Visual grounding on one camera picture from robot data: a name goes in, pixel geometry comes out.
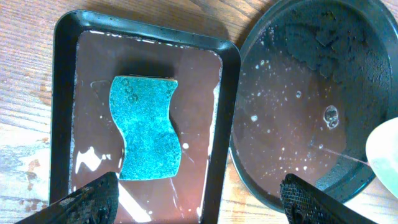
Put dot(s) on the black round tray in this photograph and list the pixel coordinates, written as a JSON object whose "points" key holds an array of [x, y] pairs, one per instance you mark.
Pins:
{"points": [[316, 78]]}

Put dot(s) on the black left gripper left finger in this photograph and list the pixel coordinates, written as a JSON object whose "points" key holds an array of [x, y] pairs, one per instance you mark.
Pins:
{"points": [[96, 202]]}

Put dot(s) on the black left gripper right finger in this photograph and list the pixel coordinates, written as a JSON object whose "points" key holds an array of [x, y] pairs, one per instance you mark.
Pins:
{"points": [[305, 204]]}

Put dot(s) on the dark red rectangular tray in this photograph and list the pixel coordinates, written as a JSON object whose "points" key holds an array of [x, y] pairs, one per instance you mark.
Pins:
{"points": [[89, 50]]}

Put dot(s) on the light green plate back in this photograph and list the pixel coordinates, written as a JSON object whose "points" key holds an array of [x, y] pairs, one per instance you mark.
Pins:
{"points": [[381, 151]]}

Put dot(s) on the green yellow sponge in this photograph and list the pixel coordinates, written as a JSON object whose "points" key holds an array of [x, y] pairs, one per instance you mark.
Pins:
{"points": [[140, 108]]}

